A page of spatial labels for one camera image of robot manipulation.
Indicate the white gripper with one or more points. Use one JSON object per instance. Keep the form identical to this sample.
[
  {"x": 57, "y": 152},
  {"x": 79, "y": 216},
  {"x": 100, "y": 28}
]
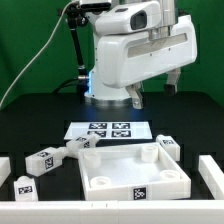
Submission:
[{"x": 128, "y": 59}]

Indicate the white square tabletop part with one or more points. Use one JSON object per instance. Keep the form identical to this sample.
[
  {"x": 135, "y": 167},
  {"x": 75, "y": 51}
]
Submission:
[{"x": 132, "y": 172}]

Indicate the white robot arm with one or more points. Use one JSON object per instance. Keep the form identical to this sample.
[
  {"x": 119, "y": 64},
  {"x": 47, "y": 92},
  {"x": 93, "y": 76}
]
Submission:
[{"x": 101, "y": 94}]

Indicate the white marker sheet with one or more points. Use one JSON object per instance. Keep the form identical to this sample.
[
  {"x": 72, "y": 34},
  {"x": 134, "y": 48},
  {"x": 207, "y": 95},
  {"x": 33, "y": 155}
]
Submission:
[{"x": 110, "y": 130}]

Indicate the white right fence block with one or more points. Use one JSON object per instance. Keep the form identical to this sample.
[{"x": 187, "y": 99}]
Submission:
[{"x": 212, "y": 176}]

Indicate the white fence block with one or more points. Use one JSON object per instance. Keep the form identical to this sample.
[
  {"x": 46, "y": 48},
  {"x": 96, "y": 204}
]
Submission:
[
  {"x": 212, "y": 176},
  {"x": 5, "y": 169}
]

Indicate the white left fence block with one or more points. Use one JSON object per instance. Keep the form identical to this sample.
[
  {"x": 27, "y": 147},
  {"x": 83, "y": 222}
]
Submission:
[{"x": 5, "y": 169}]

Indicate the white front fence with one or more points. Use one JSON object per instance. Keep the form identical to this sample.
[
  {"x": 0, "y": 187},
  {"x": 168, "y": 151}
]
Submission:
[{"x": 115, "y": 212}]

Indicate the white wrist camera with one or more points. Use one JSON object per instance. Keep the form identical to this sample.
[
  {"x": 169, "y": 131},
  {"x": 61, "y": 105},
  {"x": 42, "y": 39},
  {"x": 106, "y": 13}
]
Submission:
[{"x": 129, "y": 18}]

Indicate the black camera on mount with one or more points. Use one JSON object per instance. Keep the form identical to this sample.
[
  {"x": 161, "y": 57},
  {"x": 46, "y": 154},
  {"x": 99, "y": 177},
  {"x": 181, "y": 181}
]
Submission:
[{"x": 95, "y": 5}]

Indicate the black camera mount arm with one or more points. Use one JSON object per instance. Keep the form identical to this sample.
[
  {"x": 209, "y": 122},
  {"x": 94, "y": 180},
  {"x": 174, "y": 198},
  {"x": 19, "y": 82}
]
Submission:
[{"x": 76, "y": 17}]

